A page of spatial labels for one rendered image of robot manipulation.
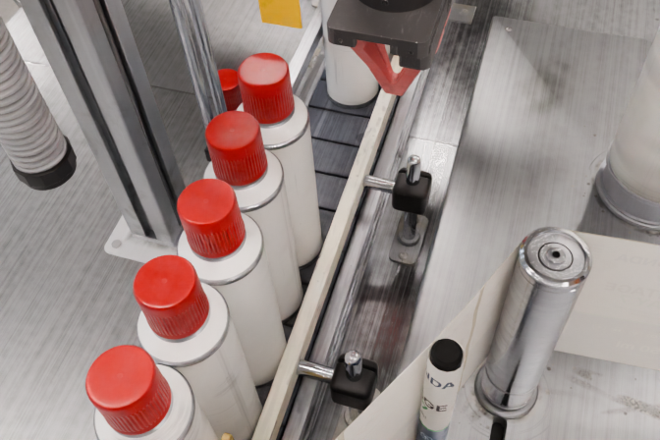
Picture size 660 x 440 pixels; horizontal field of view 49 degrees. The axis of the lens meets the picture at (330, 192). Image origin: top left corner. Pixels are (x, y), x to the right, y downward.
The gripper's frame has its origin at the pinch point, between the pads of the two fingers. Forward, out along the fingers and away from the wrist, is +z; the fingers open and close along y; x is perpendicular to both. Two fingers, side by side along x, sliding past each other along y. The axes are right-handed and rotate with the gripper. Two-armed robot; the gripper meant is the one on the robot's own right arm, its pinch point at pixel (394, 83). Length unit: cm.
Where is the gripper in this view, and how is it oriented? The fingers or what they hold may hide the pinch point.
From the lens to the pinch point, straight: 54.9
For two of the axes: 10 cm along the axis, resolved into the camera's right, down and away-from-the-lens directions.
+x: -9.5, -2.1, 2.2
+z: 0.6, 5.9, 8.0
